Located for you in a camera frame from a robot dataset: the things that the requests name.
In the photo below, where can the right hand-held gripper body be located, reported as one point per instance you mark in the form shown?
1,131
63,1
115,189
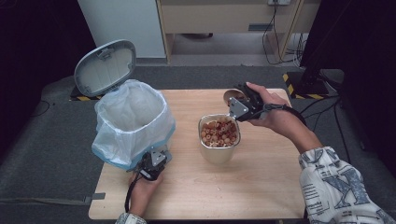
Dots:
246,112

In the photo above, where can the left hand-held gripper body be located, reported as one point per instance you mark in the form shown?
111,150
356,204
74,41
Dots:
154,166

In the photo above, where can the brown paper cup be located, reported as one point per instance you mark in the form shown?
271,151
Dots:
232,94

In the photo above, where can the pile of round cereal snacks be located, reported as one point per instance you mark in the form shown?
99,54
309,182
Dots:
219,133

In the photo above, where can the translucent plastic bin liner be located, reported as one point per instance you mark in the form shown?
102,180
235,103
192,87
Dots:
130,124

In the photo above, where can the metal food container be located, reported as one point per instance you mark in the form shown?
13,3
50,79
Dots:
218,155

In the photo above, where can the white grey pedal trash bin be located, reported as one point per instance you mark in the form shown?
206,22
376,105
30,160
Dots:
102,68

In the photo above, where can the person's left hand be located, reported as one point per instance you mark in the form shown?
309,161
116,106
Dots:
141,194

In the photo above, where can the person's right hand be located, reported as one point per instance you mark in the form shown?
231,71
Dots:
278,115

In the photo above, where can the white printed left sleeve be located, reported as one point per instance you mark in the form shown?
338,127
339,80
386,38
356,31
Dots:
130,219

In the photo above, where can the white printed sleeve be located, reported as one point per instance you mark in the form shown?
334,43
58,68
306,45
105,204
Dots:
130,219
339,189

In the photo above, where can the light wooden desk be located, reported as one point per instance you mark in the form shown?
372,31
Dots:
211,17

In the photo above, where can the white power strip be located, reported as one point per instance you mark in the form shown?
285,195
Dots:
279,2

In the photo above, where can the white printed right sleeve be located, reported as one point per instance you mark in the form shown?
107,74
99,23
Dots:
339,189

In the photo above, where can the dark curtain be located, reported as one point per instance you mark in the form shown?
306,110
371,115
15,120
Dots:
358,46
37,46

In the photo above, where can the white cabinet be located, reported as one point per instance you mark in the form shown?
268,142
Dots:
130,25

